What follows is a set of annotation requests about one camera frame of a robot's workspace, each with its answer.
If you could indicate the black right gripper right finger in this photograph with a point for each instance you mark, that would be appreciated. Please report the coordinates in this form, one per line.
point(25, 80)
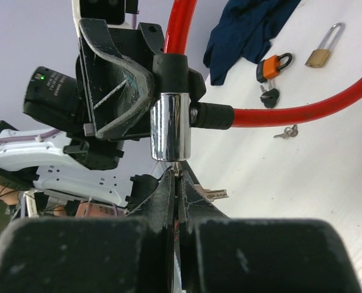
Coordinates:
point(220, 254)

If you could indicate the navy blue cloth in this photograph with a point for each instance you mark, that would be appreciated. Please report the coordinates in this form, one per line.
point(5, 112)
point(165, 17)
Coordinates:
point(244, 30)

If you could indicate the long shackle brass padlock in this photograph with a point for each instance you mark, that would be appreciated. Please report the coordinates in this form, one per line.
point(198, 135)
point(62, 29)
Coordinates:
point(319, 57)

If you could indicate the orange padlock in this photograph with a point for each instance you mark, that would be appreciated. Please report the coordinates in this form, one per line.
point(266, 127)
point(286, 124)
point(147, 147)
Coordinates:
point(270, 68)

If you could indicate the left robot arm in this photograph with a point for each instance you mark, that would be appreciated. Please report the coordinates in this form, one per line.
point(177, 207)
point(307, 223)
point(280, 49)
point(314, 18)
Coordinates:
point(60, 160)

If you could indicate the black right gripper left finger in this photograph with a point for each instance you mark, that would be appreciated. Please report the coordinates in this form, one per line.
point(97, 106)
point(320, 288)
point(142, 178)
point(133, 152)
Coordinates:
point(119, 254)

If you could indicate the silver key set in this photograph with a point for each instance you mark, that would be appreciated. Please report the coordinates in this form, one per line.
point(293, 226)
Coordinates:
point(212, 194)

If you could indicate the small silver key pair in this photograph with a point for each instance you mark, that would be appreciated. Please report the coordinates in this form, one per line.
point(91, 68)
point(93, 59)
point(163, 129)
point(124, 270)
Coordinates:
point(290, 131)

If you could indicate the red cable lock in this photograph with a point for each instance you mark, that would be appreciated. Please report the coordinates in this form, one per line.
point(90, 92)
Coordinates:
point(172, 116)

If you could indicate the black head keys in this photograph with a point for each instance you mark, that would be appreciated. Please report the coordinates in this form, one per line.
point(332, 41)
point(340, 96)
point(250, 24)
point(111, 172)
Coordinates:
point(269, 95)

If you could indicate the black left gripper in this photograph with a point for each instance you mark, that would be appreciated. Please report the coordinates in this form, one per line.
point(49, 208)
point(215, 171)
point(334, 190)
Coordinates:
point(114, 69)

